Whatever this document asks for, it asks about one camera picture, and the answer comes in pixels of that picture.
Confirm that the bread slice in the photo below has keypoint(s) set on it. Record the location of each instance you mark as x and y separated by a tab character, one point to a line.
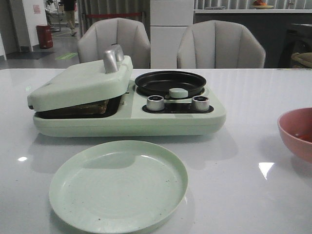
98	107

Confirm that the mint green sandwich maker lid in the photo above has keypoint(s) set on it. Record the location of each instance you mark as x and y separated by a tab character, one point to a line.
81	84

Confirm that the pink bowl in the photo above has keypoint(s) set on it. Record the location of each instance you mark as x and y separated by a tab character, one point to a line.
298	121

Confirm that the orange shrimp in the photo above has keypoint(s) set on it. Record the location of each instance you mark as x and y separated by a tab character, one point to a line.
305	137

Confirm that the mint green breakfast maker base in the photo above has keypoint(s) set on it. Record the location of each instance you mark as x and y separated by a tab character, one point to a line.
131	120

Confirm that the silver left control knob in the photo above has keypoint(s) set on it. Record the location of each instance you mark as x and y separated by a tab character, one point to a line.
155	103

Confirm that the silver control knob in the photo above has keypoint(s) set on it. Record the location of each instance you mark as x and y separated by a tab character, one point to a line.
155	103
200	103

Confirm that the black round frying pan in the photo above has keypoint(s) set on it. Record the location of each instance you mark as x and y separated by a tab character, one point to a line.
160	82

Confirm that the silver right control knob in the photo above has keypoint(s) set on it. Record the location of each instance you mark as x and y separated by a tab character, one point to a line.
200	103

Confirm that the mint green plate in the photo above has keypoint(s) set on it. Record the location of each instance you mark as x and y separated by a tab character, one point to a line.
119	187

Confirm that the grey chair right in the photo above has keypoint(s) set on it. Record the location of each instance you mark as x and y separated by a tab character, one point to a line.
219	44

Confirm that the grey chair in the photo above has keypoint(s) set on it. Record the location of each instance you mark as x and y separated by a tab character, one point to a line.
129	34
219	44

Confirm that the white refrigerator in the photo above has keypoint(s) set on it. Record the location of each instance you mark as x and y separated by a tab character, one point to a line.
168	21

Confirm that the grey chair left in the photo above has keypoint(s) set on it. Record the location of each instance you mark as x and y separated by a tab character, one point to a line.
129	34

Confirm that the red barrier belt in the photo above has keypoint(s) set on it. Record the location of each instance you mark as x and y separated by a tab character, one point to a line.
117	15

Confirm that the red bin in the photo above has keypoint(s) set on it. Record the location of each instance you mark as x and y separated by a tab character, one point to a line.
44	36

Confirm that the person in background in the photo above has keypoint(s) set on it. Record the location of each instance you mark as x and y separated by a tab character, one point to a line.
69	9

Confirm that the dark kitchen counter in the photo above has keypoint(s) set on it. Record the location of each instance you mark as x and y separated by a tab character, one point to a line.
269	26

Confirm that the fruit plate on counter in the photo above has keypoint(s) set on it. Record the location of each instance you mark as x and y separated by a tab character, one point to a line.
260	4

